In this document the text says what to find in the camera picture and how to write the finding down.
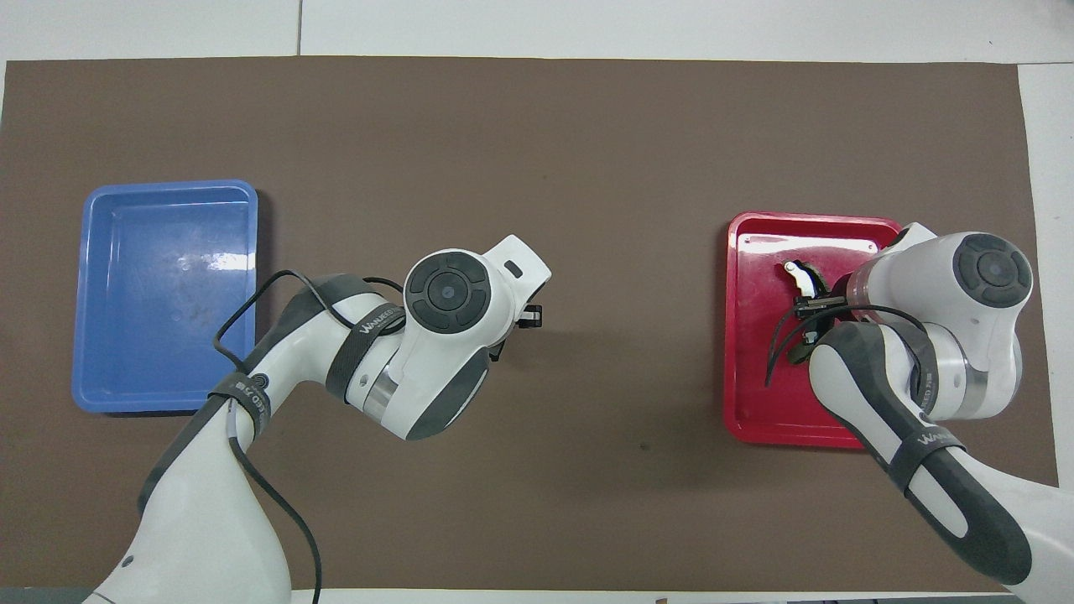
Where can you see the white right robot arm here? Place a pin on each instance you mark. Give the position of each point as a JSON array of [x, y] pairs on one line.
[[923, 277]]

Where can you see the blue plastic tray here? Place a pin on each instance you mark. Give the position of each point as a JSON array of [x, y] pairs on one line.
[[151, 319]]

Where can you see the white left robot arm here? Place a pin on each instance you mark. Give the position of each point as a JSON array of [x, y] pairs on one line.
[[210, 520]]

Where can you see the red plastic tray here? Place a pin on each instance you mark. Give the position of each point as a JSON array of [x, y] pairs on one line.
[[755, 377]]

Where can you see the curved white brake shoe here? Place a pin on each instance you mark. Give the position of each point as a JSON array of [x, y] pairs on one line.
[[804, 278]]

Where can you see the brown table mat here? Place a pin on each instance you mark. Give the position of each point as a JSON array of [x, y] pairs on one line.
[[587, 168]]

